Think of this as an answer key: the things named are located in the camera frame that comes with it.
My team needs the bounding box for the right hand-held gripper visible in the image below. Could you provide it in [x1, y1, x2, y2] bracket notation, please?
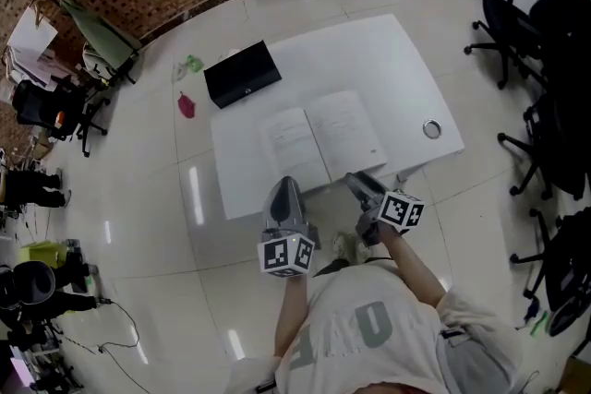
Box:
[344, 172, 426, 248]

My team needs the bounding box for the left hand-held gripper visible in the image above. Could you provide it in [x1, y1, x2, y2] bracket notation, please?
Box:
[257, 176, 321, 281]

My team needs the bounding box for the white book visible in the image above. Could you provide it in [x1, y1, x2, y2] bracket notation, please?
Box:
[259, 90, 389, 191]

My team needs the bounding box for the person's right forearm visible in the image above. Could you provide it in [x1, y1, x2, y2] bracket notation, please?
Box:
[379, 225, 448, 309]

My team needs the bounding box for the person's left forearm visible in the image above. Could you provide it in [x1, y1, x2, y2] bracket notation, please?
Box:
[273, 275, 309, 360]

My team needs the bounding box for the person's white shoe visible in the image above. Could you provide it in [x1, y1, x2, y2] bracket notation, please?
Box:
[332, 231, 370, 265]

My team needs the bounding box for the person's dark trouser leg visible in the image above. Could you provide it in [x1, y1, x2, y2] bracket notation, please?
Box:
[312, 257, 353, 279]

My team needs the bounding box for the pink floor object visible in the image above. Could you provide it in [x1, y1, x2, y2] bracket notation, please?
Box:
[177, 90, 198, 120]

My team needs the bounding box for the black rectangular box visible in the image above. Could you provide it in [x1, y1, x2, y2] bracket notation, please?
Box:
[203, 40, 283, 110]

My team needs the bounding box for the person's white shirt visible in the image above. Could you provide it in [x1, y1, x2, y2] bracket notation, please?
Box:
[224, 261, 530, 394]

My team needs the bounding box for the green plastic bag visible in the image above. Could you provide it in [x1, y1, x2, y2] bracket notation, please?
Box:
[173, 54, 206, 83]

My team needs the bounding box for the black office chair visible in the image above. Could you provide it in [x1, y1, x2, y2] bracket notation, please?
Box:
[510, 207, 591, 338]
[497, 91, 591, 202]
[530, 0, 591, 107]
[464, 0, 550, 91]
[11, 78, 112, 158]

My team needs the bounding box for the black clothes rack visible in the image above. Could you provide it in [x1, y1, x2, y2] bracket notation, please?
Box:
[27, 0, 142, 87]

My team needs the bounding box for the white backpack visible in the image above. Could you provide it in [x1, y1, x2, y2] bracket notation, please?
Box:
[82, 42, 116, 82]

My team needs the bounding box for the yellow-green container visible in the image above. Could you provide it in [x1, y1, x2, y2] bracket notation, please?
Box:
[20, 239, 61, 269]

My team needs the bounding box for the green garment bag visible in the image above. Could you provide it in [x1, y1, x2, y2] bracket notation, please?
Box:
[59, 0, 142, 70]

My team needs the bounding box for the brown cardboard box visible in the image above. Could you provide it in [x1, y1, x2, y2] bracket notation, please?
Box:
[561, 354, 591, 394]

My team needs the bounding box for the white paper bag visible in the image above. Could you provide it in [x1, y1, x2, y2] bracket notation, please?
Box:
[6, 4, 59, 61]

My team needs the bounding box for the black floor cable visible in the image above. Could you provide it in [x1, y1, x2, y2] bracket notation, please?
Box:
[94, 298, 154, 394]

